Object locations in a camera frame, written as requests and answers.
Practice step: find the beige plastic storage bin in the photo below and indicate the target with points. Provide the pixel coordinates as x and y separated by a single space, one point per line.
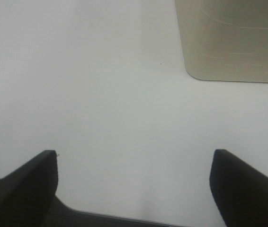
224 40

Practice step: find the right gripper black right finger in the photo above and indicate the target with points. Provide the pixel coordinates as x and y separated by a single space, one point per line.
239 191

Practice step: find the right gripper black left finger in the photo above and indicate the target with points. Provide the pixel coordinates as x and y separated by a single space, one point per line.
26 194

